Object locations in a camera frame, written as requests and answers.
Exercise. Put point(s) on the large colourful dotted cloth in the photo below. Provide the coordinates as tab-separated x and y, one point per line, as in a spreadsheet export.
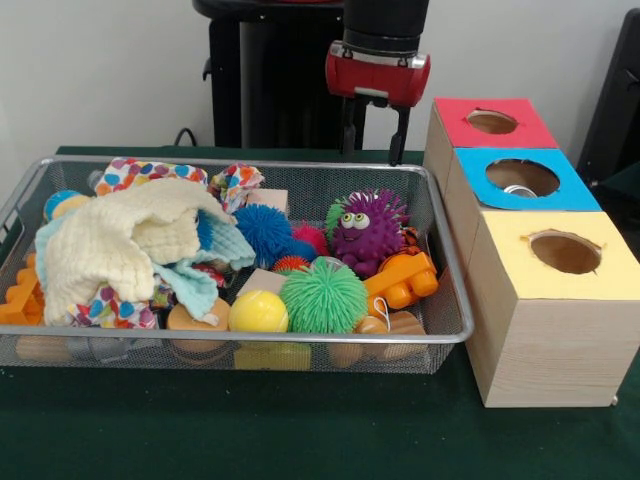
130	172

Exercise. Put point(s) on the purple spiky ball with eyes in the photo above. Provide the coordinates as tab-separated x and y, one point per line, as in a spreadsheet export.
372	235

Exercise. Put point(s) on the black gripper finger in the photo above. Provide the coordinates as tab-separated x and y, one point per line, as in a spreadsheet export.
398	135
348	125

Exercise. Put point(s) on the mint green cloth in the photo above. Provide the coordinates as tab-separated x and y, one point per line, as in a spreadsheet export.
225	250

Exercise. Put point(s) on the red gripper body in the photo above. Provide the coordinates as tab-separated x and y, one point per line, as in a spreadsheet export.
380	78

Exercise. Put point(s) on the cream white cloth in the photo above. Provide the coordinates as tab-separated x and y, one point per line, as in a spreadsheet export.
120	245

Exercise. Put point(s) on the wooden box with three holes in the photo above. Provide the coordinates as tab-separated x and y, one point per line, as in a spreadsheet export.
560	330

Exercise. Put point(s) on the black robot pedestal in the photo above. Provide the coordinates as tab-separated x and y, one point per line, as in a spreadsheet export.
280	80

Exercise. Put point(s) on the small orange plastic toy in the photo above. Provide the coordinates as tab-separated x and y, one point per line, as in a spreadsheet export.
24	300

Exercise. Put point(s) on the dark green table cloth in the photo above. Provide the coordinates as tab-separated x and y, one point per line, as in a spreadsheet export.
300	430

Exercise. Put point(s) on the small orange spiky ball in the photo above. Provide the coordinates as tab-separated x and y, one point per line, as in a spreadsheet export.
292	265

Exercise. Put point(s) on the pink spiky rubber ball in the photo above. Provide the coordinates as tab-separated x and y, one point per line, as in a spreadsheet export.
310	240

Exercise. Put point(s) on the shallow clear mesh bin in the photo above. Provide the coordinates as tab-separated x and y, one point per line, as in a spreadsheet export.
445	320

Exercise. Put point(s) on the small wooden block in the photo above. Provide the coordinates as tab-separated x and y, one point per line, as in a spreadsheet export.
268	200
262	282

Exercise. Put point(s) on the orange toy building block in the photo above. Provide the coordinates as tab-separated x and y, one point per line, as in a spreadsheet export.
402	282

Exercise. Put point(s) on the silver can with pull tab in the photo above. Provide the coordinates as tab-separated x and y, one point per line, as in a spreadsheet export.
520	190

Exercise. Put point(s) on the small blue yellow ball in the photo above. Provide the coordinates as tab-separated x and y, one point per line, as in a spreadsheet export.
70	205

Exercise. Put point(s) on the tan orange ball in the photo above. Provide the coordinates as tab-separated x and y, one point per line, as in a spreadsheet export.
195	318

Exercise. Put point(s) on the black panel stand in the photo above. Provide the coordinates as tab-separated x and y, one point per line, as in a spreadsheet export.
615	90

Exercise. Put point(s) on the small colourful dotted cloth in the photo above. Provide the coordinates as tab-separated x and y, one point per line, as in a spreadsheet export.
105	310

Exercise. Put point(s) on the green spiky rubber ball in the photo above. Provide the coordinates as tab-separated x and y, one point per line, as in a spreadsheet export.
323	297

